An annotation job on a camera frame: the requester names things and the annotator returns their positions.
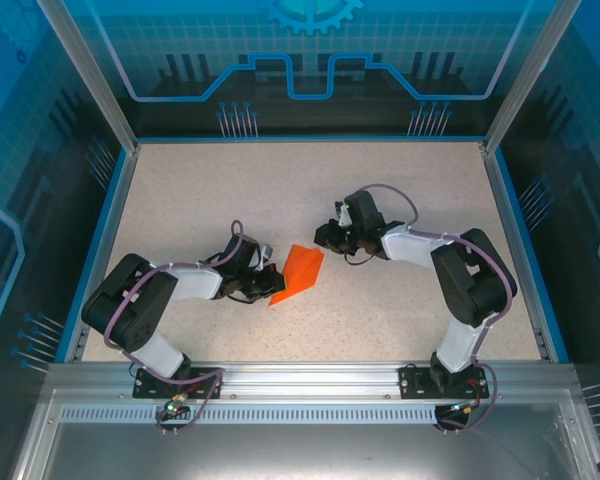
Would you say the orange paper sheet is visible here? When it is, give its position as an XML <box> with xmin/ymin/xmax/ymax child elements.
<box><xmin>268</xmin><ymin>243</ymin><xmax>326</xmax><ymax>306</ymax></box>

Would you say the grey metal tray panel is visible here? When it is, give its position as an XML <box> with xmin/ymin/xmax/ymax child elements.
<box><xmin>9</xmin><ymin>388</ymin><xmax>600</xmax><ymax>480</ymax></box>

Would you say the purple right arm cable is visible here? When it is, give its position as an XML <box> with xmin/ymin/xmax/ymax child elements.
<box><xmin>362</xmin><ymin>183</ymin><xmax>516</xmax><ymax>434</ymax></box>

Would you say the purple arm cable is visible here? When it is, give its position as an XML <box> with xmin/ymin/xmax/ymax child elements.
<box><xmin>102</xmin><ymin>219</ymin><xmax>244</xmax><ymax>436</ymax></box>
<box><xmin>362</xmin><ymin>183</ymin><xmax>516</xmax><ymax>434</ymax></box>

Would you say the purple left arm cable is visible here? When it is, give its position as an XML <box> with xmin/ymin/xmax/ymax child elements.
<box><xmin>102</xmin><ymin>219</ymin><xmax>244</xmax><ymax>436</ymax></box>

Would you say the aluminium mounting rail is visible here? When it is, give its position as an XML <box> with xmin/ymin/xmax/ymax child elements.
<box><xmin>47</xmin><ymin>360</ymin><xmax>577</xmax><ymax>401</ymax></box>

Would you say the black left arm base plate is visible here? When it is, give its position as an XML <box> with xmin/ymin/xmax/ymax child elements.
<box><xmin>132</xmin><ymin>366</ymin><xmax>225</xmax><ymax>400</ymax></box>

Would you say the slotted metal cable duct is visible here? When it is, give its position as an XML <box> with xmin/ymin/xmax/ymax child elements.
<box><xmin>58</xmin><ymin>405</ymin><xmax>454</xmax><ymax>427</ymax></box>

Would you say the aluminium table side rail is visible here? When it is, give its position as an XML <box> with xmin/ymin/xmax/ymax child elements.
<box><xmin>62</xmin><ymin>142</ymin><xmax>141</xmax><ymax>364</ymax></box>
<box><xmin>479</xmin><ymin>142</ymin><xmax>554</xmax><ymax>364</ymax></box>

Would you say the left arm cable connector plug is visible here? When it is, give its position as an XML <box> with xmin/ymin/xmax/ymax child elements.
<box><xmin>164</xmin><ymin>391</ymin><xmax>190</xmax><ymax>417</ymax></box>

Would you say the arm cable connector plug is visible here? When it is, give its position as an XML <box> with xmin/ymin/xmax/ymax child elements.
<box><xmin>447</xmin><ymin>397</ymin><xmax>485</xmax><ymax>415</ymax></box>
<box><xmin>164</xmin><ymin>391</ymin><xmax>190</xmax><ymax>417</ymax></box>

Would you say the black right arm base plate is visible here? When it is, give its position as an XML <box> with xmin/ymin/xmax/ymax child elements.
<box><xmin>398</xmin><ymin>364</ymin><xmax>491</xmax><ymax>400</ymax></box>

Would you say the aluminium frame post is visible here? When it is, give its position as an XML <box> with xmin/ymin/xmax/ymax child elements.
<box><xmin>35</xmin><ymin>0</ymin><xmax>141</xmax><ymax>154</ymax></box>
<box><xmin>482</xmin><ymin>0</ymin><xmax>581</xmax><ymax>154</ymax></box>

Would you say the right arm cable connector plug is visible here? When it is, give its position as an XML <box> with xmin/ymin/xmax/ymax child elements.
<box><xmin>447</xmin><ymin>397</ymin><xmax>485</xmax><ymax>415</ymax></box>

